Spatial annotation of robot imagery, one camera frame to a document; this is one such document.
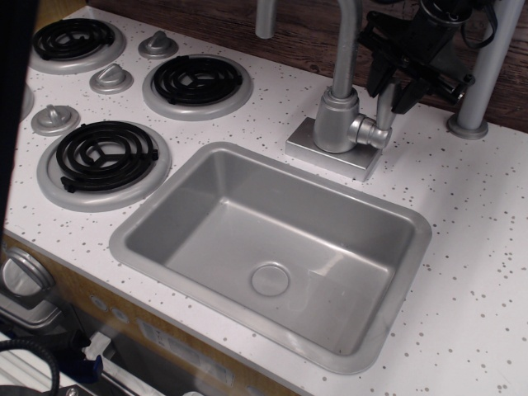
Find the black burner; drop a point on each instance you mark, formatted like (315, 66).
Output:
(75, 45)
(28, 102)
(103, 166)
(197, 87)

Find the silver toy faucet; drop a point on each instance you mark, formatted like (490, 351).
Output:
(340, 138)

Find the silver faucet lever handle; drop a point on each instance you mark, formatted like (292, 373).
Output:
(387, 100)

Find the black burner back right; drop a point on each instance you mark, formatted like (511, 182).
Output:
(197, 87)

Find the grey toy sink basin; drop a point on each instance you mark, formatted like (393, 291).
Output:
(318, 268)

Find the grey stove knob middle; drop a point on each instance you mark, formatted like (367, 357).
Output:
(111, 80)

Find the grey stove knob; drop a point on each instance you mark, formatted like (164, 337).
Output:
(55, 120)
(158, 46)
(111, 80)

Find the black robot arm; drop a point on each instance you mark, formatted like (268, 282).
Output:
(485, 6)

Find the grey stove knob back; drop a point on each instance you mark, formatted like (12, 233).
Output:
(158, 46)

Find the silver oven dial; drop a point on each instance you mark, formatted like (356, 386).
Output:
(24, 279)

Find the grey stove knob front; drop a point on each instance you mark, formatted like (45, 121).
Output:
(55, 120)

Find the black burner back left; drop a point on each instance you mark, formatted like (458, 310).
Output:
(75, 45)

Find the black burner far left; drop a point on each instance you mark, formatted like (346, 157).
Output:
(28, 102)

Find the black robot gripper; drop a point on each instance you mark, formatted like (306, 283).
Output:
(422, 48)

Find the black burner front right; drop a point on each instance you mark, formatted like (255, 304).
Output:
(103, 166)

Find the grey support pole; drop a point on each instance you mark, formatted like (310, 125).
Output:
(469, 122)

